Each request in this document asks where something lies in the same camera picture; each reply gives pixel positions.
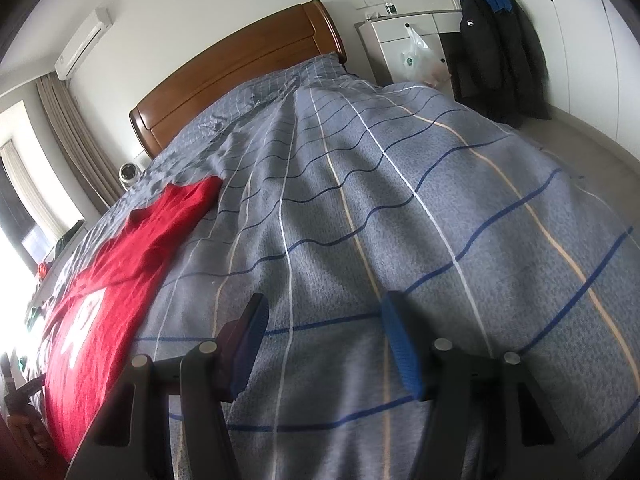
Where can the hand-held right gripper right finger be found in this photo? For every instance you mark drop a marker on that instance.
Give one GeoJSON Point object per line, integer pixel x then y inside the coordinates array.
{"type": "Point", "coordinates": [405, 347]}

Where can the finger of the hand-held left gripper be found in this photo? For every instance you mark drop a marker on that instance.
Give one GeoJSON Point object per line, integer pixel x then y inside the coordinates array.
{"type": "Point", "coordinates": [25, 391]}

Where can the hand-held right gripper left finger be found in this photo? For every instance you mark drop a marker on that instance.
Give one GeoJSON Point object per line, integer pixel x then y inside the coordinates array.
{"type": "Point", "coordinates": [246, 347]}

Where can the red knit sweater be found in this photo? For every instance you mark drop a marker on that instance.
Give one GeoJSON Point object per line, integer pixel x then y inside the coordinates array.
{"type": "Point", "coordinates": [115, 280]}

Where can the person's left hand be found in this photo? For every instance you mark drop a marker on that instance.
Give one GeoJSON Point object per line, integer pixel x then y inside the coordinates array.
{"type": "Point", "coordinates": [20, 427]}

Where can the small red item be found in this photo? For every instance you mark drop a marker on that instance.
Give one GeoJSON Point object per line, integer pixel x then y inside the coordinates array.
{"type": "Point", "coordinates": [42, 270]}

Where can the bed with blue striped sheet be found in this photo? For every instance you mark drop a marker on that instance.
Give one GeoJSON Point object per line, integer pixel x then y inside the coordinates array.
{"type": "Point", "coordinates": [400, 200]}

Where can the dark green clothing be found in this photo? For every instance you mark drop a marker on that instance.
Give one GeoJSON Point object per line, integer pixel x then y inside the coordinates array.
{"type": "Point", "coordinates": [70, 240]}

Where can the white sheer curtain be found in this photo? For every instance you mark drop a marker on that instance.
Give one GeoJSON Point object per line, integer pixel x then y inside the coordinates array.
{"type": "Point", "coordinates": [25, 185]}

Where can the white round device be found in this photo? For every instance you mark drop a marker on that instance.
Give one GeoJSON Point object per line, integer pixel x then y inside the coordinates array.
{"type": "Point", "coordinates": [130, 175]}

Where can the beige curtain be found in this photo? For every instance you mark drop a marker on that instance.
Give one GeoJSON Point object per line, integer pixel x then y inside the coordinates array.
{"type": "Point", "coordinates": [75, 135]}

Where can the wooden headboard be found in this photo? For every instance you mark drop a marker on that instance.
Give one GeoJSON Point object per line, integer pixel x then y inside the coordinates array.
{"type": "Point", "coordinates": [225, 75]}

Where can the white plastic bag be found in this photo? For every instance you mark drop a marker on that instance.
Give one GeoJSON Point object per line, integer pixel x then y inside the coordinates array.
{"type": "Point", "coordinates": [417, 62]}

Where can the black jacket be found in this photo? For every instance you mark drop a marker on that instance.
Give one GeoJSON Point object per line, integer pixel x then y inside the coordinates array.
{"type": "Point", "coordinates": [495, 60]}

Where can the white cabinet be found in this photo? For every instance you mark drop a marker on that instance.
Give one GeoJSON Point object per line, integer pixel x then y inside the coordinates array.
{"type": "Point", "coordinates": [390, 35]}

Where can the clear bottle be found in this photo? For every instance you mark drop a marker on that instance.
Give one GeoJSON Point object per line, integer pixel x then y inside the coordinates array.
{"type": "Point", "coordinates": [388, 5]}

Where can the white air conditioner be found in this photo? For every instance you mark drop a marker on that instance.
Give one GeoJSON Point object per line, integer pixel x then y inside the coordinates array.
{"type": "Point", "coordinates": [82, 42]}

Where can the white wardrobe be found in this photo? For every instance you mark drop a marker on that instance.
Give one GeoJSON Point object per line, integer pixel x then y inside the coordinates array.
{"type": "Point", "coordinates": [575, 35]}

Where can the white wall socket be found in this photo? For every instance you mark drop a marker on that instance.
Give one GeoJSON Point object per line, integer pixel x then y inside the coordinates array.
{"type": "Point", "coordinates": [368, 2]}

